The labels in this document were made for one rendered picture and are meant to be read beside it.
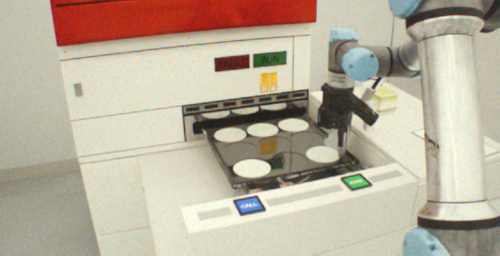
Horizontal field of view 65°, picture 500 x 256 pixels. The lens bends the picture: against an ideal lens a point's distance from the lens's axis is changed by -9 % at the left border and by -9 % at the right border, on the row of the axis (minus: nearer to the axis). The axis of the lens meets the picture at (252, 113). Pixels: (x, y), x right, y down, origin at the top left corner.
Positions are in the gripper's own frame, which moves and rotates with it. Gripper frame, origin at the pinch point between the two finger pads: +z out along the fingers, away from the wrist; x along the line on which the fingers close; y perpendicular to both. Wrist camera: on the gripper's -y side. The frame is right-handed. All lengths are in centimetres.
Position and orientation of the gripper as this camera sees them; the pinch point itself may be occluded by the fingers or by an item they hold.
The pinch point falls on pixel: (343, 153)
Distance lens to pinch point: 122.3
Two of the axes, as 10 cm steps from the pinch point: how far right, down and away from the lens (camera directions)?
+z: 0.1, 9.2, 3.9
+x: -4.5, 3.5, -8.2
